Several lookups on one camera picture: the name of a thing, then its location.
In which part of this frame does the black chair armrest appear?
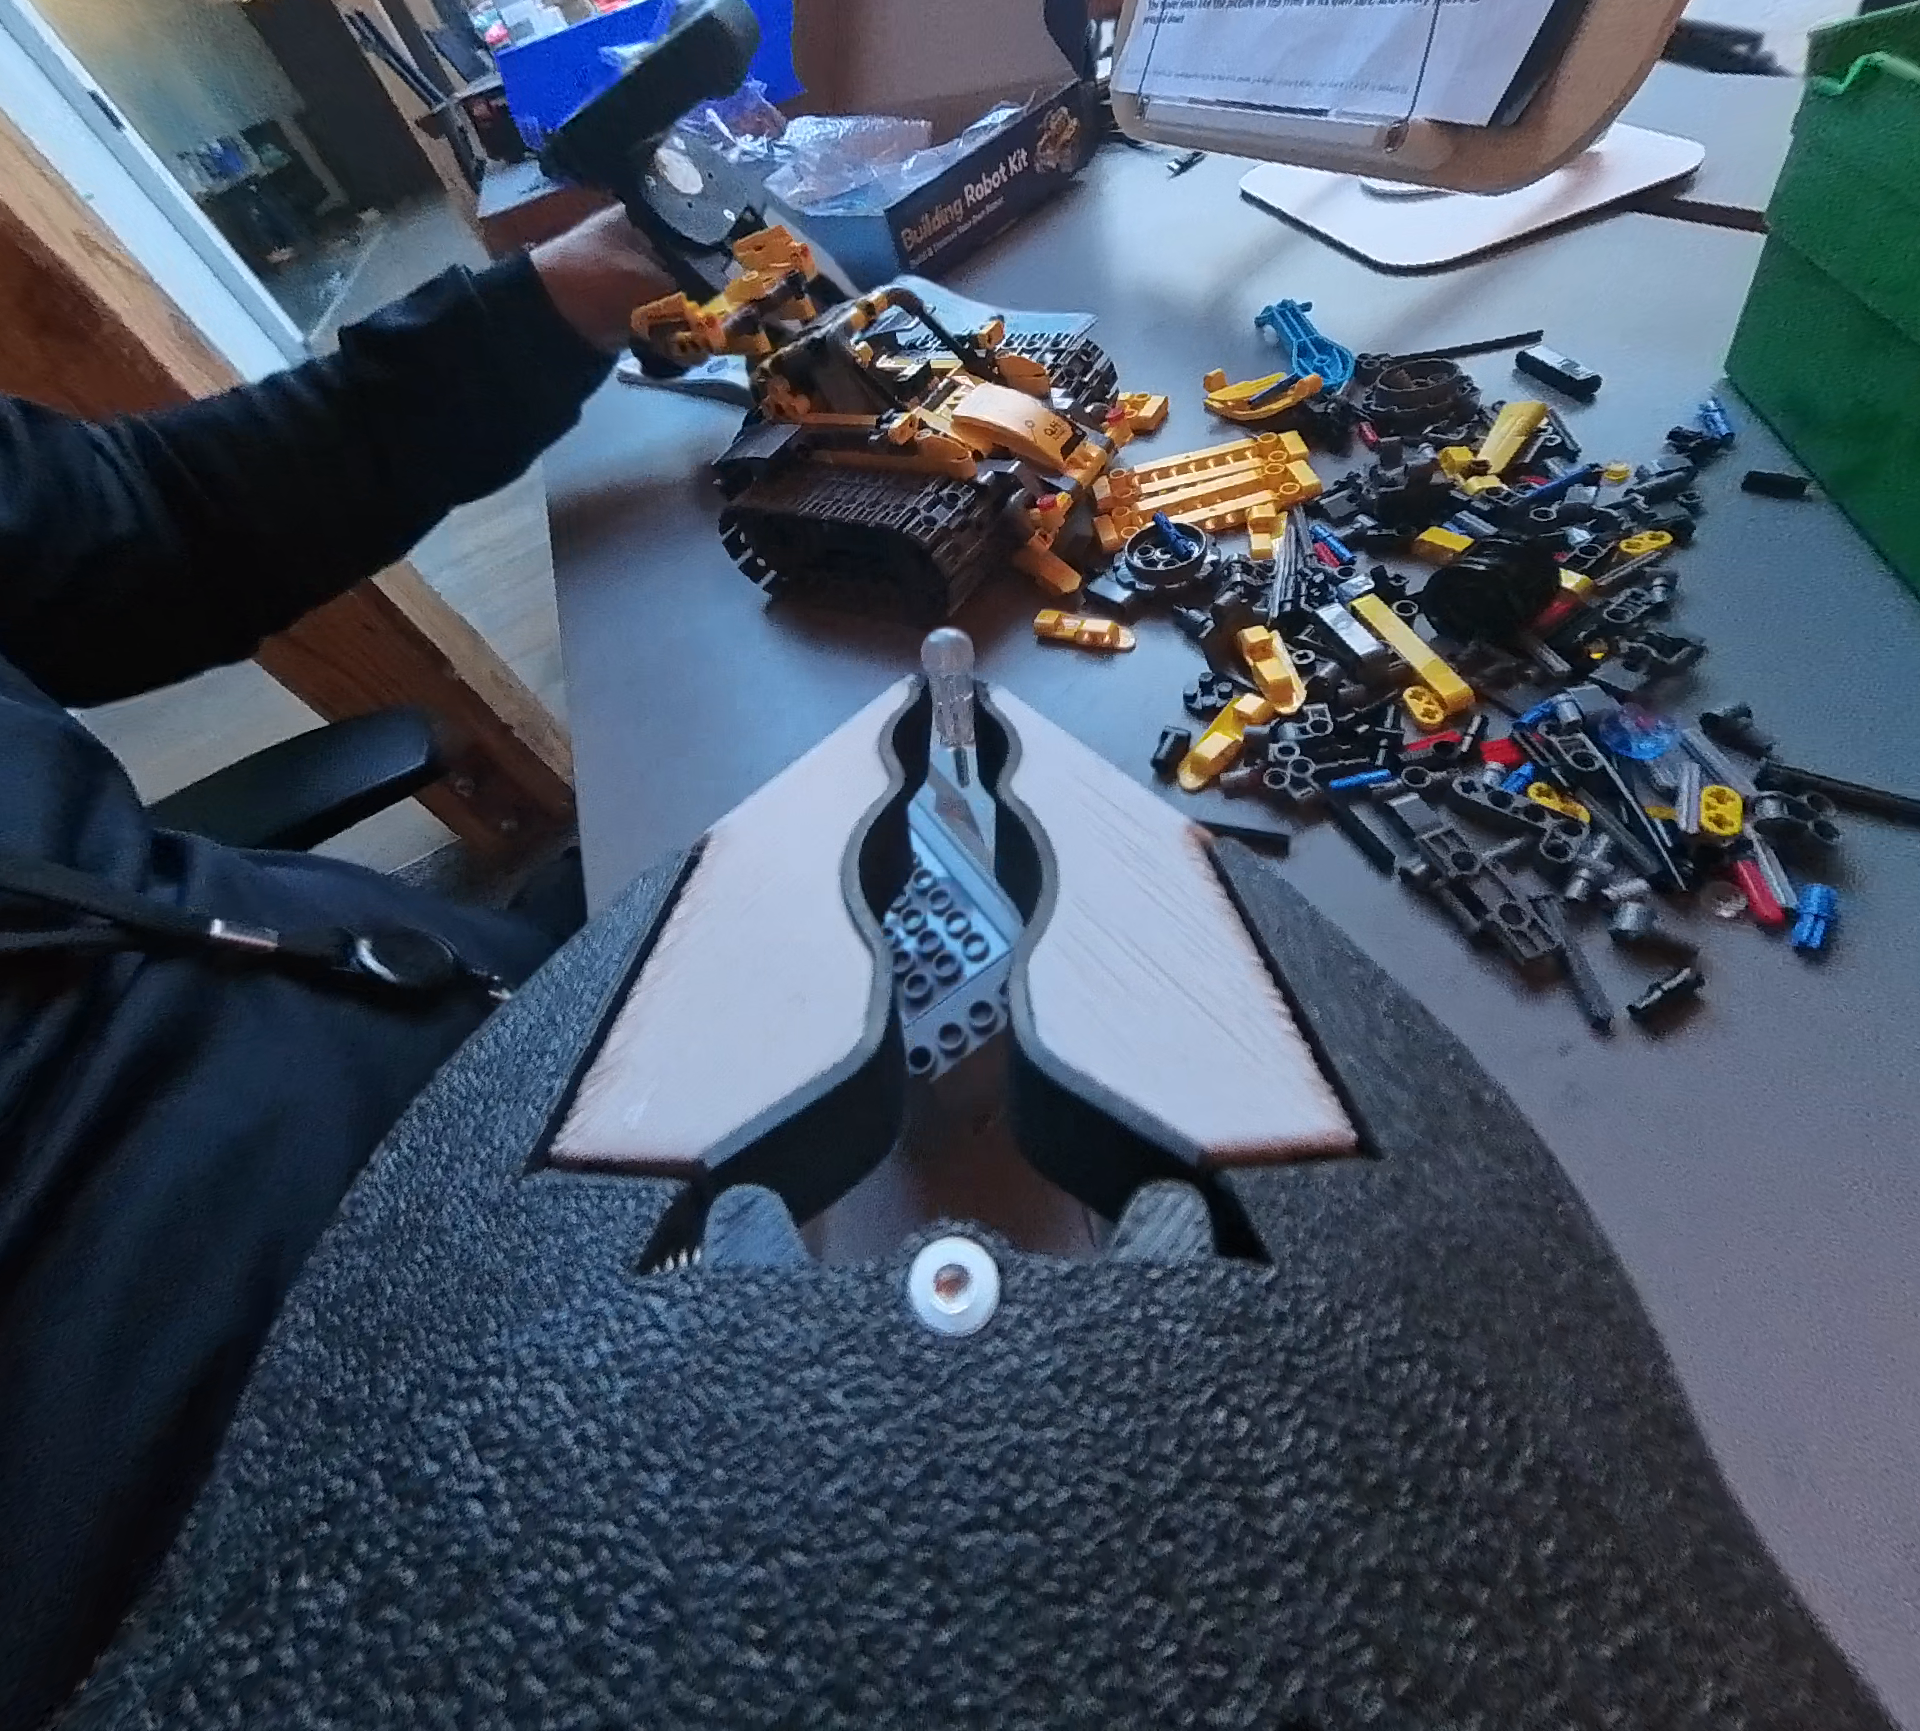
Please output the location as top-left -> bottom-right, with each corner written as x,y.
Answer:
141,708 -> 452,856

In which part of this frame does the pile of loose building bricks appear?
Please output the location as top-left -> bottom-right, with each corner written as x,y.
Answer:
1086,322 -> 1920,1036

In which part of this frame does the black strap with buckle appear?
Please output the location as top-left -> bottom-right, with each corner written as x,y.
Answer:
0,846 -> 511,1006

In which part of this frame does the person's dark clothing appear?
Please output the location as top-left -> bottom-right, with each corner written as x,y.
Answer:
0,652 -> 588,1731

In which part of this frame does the blue forked brick tool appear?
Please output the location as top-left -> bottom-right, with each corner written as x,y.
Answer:
1256,302 -> 1360,390

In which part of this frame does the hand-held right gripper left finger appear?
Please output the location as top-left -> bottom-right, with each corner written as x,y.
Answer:
545,674 -> 919,1230

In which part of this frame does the clear transparent brick piece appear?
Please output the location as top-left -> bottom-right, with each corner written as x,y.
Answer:
917,628 -> 979,788

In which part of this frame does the green plastic bin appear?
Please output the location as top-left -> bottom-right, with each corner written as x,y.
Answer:
1723,6 -> 1920,564

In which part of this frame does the wooden document stand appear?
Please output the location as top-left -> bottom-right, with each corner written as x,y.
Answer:
1110,0 -> 1794,270

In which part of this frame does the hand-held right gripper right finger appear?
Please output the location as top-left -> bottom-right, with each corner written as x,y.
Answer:
982,684 -> 1370,1224

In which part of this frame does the person's left hand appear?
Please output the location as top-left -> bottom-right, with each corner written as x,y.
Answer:
527,204 -> 709,356

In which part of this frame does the grey studded brick plate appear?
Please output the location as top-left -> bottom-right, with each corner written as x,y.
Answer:
882,772 -> 1026,1086

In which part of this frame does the grey desk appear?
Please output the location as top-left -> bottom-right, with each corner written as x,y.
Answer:
545,66 -> 1920,1731

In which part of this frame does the yellow black brick vehicle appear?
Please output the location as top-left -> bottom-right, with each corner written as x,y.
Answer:
629,228 -> 1171,630

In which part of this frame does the clear plastic bag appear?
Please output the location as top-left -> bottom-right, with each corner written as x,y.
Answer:
750,112 -> 1021,218

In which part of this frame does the person's left forearm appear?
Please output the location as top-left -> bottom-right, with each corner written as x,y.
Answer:
0,254 -> 618,714

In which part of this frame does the dark building kit box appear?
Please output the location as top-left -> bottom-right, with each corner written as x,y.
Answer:
772,82 -> 1103,282

